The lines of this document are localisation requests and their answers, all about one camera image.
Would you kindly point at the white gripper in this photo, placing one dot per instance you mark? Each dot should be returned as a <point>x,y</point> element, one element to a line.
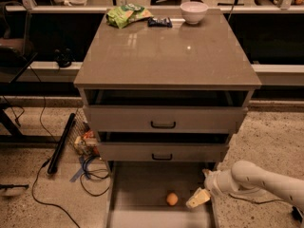
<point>211,180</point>

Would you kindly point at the orange fruit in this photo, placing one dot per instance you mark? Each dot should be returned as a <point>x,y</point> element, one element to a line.
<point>172,199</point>

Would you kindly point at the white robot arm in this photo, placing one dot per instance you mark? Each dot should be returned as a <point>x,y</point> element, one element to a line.
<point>245,178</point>

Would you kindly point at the bottom grey open drawer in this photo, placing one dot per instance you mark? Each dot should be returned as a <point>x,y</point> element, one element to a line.
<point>139,191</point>

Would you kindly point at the middle grey drawer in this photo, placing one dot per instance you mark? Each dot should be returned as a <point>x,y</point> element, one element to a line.
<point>162,152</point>

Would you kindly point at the grey drawer cabinet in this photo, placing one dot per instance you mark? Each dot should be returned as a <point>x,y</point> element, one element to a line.
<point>182,66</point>

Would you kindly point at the top grey drawer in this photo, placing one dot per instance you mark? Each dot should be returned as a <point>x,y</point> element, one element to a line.
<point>223,120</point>

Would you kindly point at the black plug right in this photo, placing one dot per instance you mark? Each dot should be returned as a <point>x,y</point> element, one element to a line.
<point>297,214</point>

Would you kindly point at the small colourful box clutter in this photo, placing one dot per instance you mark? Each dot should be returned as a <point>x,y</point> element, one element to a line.
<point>86,144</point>

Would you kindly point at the black long bar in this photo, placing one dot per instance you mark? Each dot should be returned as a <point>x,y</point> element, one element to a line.
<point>53,165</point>

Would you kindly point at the dark blue snack packet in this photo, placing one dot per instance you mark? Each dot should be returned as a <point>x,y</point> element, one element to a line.
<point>164,23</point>

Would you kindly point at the white bowl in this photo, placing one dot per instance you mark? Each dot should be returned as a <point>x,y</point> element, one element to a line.
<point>193,12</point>

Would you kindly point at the black headphones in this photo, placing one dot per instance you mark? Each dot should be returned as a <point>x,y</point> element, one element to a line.
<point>63,58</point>

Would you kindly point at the green snack bag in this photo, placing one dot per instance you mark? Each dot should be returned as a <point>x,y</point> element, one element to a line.
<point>122,16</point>

